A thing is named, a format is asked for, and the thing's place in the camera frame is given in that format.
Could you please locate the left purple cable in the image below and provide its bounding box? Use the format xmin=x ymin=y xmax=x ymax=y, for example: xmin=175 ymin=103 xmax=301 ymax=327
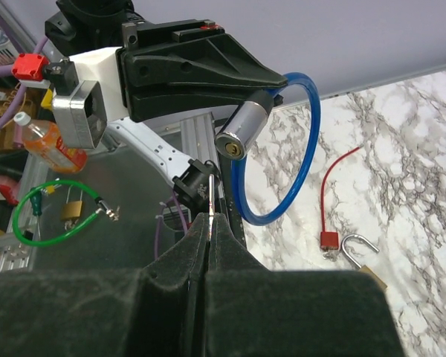
xmin=0 ymin=35 xmax=49 ymax=142

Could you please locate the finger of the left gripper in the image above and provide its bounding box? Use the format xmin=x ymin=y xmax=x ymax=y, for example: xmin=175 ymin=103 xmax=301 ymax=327
xmin=120 ymin=34 xmax=287 ymax=89
xmin=124 ymin=87 xmax=285 ymax=123

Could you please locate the silver key set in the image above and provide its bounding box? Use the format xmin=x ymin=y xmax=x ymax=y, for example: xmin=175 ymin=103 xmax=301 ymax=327
xmin=208 ymin=174 xmax=216 ymax=225

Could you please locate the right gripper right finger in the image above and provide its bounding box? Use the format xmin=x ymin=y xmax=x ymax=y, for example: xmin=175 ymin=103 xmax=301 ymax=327
xmin=204 ymin=214 xmax=404 ymax=356

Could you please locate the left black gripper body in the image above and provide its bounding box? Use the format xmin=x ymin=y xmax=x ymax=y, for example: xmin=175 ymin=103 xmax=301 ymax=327
xmin=45 ymin=1 xmax=226 ymax=60

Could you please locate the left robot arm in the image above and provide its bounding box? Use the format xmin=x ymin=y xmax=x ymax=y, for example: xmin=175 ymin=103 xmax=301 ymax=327
xmin=43 ymin=1 xmax=288 ymax=212

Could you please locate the red cable padlock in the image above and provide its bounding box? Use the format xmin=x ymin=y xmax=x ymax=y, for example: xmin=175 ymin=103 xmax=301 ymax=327
xmin=318 ymin=145 xmax=362 ymax=252

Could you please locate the brass padlock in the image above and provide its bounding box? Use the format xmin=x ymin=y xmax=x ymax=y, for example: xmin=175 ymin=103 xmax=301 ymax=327
xmin=340 ymin=234 xmax=387 ymax=292

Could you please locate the green cable lock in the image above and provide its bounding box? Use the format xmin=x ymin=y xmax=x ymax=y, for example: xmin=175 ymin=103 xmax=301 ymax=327
xmin=11 ymin=179 xmax=120 ymax=248

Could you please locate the blue cable lock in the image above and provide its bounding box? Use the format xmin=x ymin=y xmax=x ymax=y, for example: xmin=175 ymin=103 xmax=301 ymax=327
xmin=216 ymin=72 xmax=321 ymax=226

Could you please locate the small brass padlock background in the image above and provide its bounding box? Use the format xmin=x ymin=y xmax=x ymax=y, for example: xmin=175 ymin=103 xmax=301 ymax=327
xmin=60 ymin=186 xmax=84 ymax=231

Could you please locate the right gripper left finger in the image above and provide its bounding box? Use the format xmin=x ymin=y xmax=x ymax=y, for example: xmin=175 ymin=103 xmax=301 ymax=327
xmin=0 ymin=213 xmax=210 ymax=356

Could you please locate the orange snack packet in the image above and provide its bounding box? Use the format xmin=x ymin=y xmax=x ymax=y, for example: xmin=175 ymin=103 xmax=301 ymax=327
xmin=13 ymin=112 xmax=88 ymax=174

